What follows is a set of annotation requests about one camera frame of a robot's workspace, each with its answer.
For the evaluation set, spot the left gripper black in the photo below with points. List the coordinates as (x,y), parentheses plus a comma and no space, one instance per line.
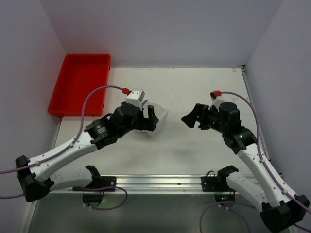
(145,119)

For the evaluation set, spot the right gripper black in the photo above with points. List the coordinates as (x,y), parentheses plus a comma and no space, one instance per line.
(200,116)

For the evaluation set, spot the white mesh laundry bag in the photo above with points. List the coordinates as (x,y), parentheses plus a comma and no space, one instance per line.
(161,114)

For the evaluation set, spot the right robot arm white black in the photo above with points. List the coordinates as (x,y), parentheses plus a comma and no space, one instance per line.
(279,205)

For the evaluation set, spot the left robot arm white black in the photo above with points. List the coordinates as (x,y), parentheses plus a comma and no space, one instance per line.
(40,175)

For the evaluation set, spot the red plastic tray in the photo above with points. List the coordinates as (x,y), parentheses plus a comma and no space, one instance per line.
(79,75)

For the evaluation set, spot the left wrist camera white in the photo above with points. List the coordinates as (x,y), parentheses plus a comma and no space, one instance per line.
(135,97)

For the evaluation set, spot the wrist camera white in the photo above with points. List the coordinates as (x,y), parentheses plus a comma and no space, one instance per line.
(216,98)
(135,97)

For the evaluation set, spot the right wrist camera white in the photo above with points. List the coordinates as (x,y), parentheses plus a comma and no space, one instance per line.
(216,98)

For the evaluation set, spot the aluminium mounting rail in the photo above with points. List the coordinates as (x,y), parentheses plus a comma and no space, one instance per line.
(136,184)

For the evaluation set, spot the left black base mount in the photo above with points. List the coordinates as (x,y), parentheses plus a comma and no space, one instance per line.
(97,198)

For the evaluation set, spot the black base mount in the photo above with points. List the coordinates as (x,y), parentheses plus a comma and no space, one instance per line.
(97,198)
(213,183)

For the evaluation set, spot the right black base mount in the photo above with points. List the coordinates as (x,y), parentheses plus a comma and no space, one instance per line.
(213,183)

